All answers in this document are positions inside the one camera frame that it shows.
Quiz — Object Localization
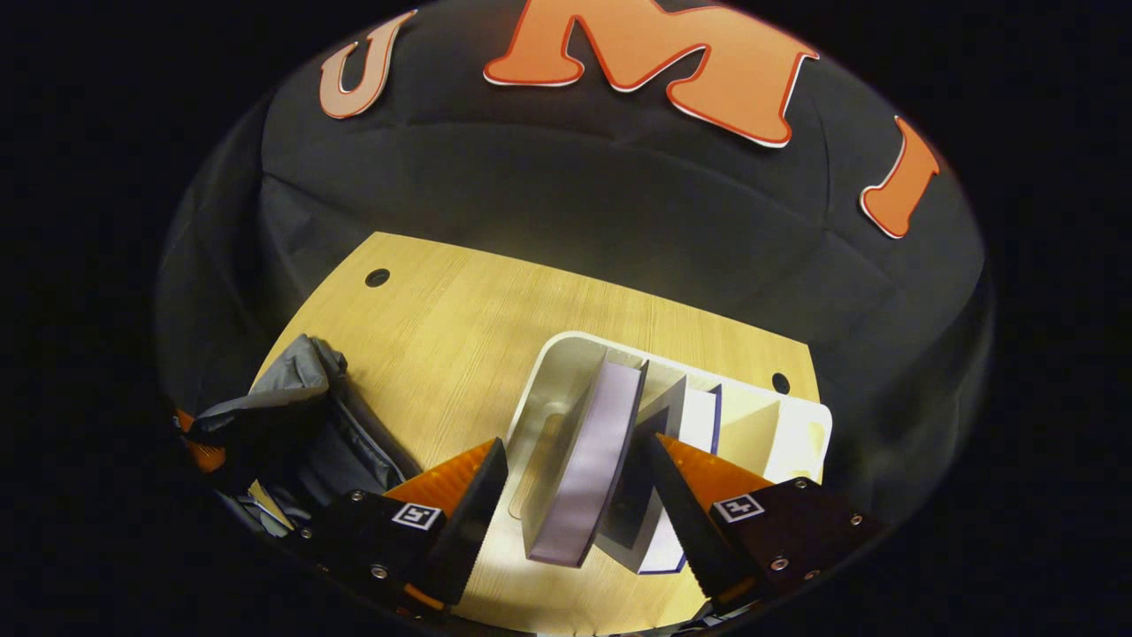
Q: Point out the black backdrop cloth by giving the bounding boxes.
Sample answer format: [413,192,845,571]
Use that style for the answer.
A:
[155,0,996,532]

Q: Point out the grey schoolbag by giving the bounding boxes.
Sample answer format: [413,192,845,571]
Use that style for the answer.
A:
[181,334,424,536]

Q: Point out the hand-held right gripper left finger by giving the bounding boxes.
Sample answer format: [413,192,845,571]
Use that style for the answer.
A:
[296,436,511,618]

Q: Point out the white bookshelf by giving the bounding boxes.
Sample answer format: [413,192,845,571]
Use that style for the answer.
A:
[506,331,834,576]

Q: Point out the grey book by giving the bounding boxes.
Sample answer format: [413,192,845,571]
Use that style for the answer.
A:
[524,358,649,569]

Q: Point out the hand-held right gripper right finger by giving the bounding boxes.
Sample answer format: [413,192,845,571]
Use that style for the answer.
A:
[647,432,887,613]

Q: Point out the blue and white book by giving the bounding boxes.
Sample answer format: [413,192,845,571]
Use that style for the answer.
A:
[594,376,724,576]

